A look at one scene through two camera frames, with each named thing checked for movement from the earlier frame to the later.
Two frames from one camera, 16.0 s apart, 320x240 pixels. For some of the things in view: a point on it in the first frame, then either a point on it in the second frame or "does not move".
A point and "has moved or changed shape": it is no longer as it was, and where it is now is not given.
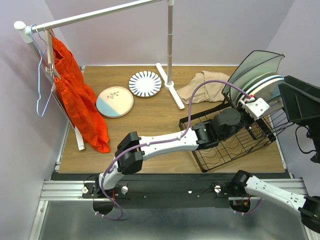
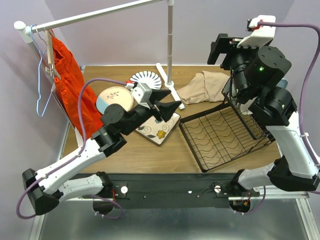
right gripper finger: [301, 100] to [236, 56]
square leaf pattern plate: [270, 93] has moved or changed shape
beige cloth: [208, 93] does not move
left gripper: [242, 110] to [166, 109]
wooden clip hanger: [50, 36] does not move
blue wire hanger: [41, 52] does not move
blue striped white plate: [145, 84] does not move
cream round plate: [115, 102] does not move
